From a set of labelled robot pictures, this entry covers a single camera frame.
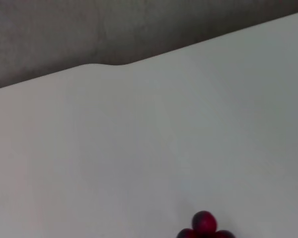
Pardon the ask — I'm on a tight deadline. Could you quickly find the red grape bunch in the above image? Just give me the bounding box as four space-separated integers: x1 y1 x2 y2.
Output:
176 210 235 238

